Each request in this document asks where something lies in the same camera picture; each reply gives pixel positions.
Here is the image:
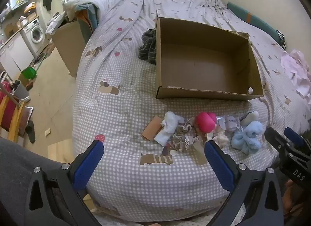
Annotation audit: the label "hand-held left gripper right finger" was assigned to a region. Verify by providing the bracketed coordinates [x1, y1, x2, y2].
[204, 140, 284, 226]

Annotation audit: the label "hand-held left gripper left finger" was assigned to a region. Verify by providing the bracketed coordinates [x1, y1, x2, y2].
[25, 140, 104, 226]

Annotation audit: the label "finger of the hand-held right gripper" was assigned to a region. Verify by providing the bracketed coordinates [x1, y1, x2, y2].
[284, 127, 311, 159]
[264, 127, 289, 156]

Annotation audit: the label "light blue fluffy socks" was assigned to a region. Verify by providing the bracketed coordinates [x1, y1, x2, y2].
[231, 121, 264, 155]

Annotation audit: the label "cream fluffy sock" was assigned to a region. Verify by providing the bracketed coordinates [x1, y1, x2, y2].
[211, 131, 230, 149]

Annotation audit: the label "grey and white sock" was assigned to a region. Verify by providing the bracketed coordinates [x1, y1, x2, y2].
[239, 110, 260, 127]

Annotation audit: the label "clear plastic packet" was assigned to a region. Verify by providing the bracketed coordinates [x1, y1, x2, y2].
[216, 115, 241, 131]

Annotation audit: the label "pink socks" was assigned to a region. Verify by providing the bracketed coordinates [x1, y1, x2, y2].
[196, 112, 217, 133]

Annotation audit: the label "brown lace socks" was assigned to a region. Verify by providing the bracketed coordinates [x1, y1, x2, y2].
[170, 120, 207, 153]

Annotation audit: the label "white socks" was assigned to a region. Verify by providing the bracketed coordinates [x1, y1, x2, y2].
[154, 112, 185, 147]

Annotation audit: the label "brown cardboard sleeve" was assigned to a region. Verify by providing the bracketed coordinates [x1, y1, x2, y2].
[142, 116, 166, 142]

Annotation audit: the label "person's right hand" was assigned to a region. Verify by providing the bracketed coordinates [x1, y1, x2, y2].
[284, 180, 300, 217]

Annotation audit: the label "beige paper tag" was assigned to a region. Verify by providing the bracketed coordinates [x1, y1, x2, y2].
[193, 141, 208, 164]

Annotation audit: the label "light wooden board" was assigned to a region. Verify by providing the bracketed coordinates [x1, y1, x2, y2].
[47, 138, 73, 162]

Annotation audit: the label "black slipper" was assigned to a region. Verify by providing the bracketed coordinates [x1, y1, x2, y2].
[25, 120, 36, 144]

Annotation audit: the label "checkered bed cover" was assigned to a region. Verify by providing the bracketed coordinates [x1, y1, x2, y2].
[73, 0, 311, 224]

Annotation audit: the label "pink clothing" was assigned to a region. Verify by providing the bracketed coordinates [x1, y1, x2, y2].
[280, 50, 311, 99]

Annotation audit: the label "red suitcase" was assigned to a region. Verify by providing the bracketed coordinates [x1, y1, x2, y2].
[0, 81, 18, 131]

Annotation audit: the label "black patterned cloth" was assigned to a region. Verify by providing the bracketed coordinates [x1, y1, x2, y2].
[277, 30, 287, 49]

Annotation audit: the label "grey bin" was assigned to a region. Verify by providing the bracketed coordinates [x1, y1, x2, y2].
[12, 80, 31, 98]

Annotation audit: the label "dark floor mat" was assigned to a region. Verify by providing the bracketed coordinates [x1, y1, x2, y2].
[31, 51, 48, 66]

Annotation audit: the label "large brown cardboard box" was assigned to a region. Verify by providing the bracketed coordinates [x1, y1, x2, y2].
[52, 18, 86, 79]

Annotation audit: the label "teal pillow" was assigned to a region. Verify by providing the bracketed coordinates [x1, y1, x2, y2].
[227, 2, 280, 39]

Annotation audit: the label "dark striped cloth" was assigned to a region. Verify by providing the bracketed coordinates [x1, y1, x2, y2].
[138, 29, 157, 65]

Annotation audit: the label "white cabinet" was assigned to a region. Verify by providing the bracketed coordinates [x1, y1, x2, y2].
[0, 32, 34, 72]

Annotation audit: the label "white washing machine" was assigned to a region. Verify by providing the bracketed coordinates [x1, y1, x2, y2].
[22, 18, 46, 44]

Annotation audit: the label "teal and orange cloth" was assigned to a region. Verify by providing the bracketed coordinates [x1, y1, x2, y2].
[76, 4, 100, 42]

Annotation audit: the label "white cloth bundle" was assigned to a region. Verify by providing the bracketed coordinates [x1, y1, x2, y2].
[46, 11, 67, 35]

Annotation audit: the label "crumpled printed cloth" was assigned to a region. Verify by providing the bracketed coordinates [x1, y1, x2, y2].
[206, 0, 227, 10]

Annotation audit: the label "cluttered wall shelf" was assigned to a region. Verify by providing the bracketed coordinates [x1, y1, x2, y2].
[0, 0, 39, 22]

